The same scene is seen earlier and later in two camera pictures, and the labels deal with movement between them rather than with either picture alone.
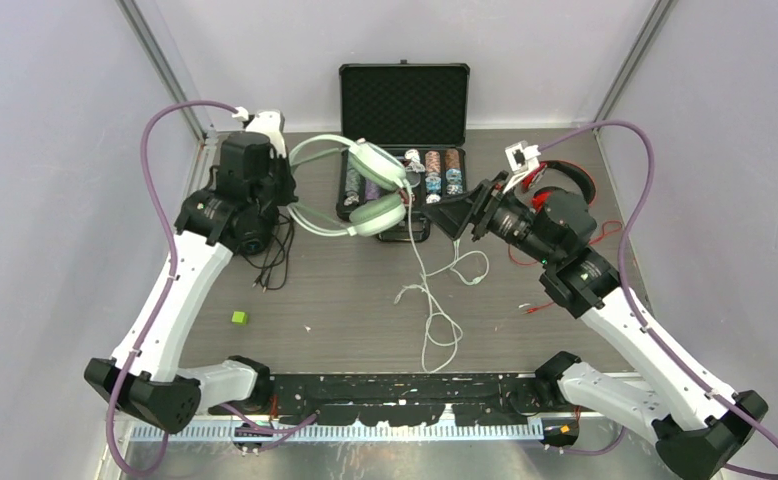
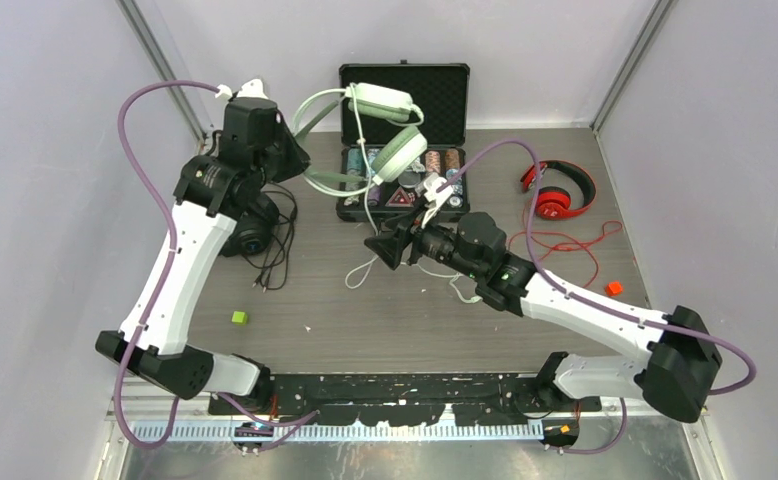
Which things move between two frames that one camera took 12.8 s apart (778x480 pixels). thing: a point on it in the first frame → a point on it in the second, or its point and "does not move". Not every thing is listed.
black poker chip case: (420, 112) does not move
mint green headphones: (380, 208) → (398, 155)
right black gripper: (453, 214) → (391, 247)
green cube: (239, 318) does not move
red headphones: (540, 199) does not move
